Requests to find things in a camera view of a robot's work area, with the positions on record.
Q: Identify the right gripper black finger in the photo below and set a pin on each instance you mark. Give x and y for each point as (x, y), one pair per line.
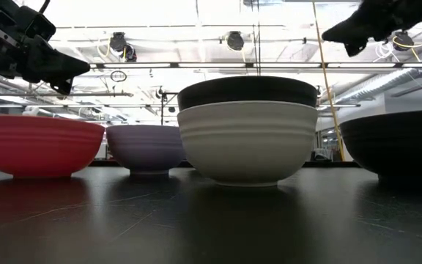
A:
(361, 25)
(354, 47)

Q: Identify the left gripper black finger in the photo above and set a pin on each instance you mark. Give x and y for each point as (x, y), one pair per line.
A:
(62, 87)
(50, 64)

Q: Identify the red bowl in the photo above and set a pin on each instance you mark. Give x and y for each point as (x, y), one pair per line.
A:
(39, 146)

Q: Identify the purple bowl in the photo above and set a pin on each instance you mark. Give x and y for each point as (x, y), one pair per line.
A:
(145, 146)

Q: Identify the large black bowl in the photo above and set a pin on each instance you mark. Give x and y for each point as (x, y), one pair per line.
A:
(398, 146)

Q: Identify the small black bowl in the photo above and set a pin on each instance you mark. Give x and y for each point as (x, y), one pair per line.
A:
(247, 91)

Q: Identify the white plate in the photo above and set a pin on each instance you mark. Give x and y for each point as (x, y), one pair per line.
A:
(247, 146)

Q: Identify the long ceiling light strip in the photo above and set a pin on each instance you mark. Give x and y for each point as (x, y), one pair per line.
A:
(211, 65)
(86, 105)

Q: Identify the grey ceiling pipe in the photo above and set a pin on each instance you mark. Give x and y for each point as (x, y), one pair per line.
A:
(104, 94)

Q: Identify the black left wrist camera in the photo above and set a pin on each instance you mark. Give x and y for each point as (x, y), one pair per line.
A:
(37, 25)

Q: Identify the black metal frame stand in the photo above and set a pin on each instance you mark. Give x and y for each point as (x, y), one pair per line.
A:
(170, 94)

